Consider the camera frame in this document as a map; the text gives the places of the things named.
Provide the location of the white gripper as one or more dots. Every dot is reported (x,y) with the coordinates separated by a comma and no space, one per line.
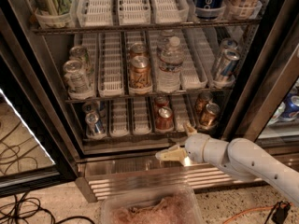
(195,147)

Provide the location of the red coke can front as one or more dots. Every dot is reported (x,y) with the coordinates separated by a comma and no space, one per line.
(164,119)

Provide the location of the red coke can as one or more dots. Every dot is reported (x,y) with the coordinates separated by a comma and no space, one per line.
(160,101)
(164,119)

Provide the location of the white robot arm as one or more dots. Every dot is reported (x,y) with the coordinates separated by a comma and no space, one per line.
(241,159)

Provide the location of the brown can bottom front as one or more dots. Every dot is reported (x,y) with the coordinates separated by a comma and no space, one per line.
(209,115)

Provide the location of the brown can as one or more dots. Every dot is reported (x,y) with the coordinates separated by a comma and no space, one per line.
(209,115)
(202,100)

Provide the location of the red coke can rear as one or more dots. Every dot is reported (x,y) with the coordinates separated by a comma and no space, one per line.
(160,101)

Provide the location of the brown can bottom rear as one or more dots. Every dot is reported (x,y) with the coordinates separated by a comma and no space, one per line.
(202,100)

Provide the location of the orange can middle front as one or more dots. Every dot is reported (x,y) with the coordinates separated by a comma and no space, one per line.
(139,73)

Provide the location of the orange can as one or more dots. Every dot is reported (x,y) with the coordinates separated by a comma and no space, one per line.
(138,49)
(139,73)

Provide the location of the silver blue can front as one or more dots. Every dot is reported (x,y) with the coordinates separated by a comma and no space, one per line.
(227,65)

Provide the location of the silver blue can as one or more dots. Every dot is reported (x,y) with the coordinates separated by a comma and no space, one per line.
(226,43)
(227,65)

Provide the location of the blue can bottom front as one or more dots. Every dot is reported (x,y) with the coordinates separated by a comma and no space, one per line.
(94,123)

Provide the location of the orange can middle rear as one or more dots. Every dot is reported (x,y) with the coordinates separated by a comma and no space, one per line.
(138,49)

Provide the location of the silver blue can rear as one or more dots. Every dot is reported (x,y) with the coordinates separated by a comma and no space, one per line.
(226,43)

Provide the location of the pepsi can right compartment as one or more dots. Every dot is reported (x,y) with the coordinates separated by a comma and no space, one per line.
(291,108)

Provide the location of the silver can left front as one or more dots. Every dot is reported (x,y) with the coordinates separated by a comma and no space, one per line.
(76,77)

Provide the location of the silver can left rear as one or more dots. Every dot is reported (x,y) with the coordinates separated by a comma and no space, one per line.
(81,53)

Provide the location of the open fridge glass door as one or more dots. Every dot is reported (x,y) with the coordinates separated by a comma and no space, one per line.
(32,151)

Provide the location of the clear plastic bin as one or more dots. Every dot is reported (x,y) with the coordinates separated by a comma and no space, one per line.
(173,204)

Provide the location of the clear water bottle front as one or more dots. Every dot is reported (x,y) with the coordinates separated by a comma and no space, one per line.
(171,59)

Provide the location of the clear water bottle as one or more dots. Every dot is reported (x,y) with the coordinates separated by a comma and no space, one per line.
(163,40)
(171,59)

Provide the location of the clear water bottle rear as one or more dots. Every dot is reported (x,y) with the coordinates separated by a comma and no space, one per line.
(163,40)

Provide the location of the black plug adapter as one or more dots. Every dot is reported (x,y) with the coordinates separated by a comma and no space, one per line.
(279,212)

